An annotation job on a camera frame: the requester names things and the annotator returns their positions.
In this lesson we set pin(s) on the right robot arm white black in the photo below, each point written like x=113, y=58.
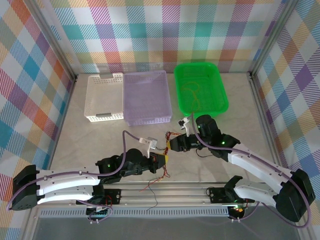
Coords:
x=257, y=170

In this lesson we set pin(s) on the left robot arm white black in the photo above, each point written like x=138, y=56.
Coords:
x=65, y=178

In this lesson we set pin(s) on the green mesh plastic basket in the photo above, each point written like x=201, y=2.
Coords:
x=212, y=85

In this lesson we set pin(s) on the purple perforated plastic basket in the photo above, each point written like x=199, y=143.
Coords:
x=147, y=97

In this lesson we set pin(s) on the green terminal controller board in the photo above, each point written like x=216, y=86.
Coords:
x=98, y=213

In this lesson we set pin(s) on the white perforated plastic basket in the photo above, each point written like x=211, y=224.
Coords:
x=100, y=95

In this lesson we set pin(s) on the controller board yellow connector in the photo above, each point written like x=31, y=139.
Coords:
x=238, y=212

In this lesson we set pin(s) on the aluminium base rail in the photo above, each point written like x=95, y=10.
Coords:
x=175, y=193

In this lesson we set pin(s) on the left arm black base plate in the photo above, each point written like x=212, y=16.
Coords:
x=113, y=196

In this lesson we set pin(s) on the aluminium side floor rail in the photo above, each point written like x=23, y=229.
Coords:
x=265, y=120
x=63, y=125

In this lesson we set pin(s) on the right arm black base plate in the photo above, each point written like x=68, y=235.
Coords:
x=216, y=195

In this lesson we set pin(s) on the aluminium frame post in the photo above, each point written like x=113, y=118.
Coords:
x=55, y=42
x=275, y=37

